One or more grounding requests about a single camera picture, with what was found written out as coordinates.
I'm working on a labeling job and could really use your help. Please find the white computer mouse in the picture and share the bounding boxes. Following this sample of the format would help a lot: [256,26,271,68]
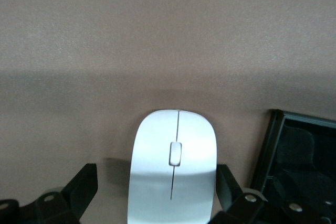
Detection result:
[127,109,218,224]

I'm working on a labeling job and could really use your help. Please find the brown table cover mat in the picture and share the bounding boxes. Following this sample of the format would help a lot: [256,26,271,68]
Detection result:
[0,0,336,224]

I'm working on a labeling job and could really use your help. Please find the black smartphone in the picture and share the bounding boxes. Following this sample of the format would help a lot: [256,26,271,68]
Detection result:
[250,109,336,224]

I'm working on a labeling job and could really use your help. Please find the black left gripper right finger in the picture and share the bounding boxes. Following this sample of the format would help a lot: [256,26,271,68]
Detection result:
[211,165,333,224]

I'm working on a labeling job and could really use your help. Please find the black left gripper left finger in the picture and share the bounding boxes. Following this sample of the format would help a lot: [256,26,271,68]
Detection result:
[0,163,98,224]

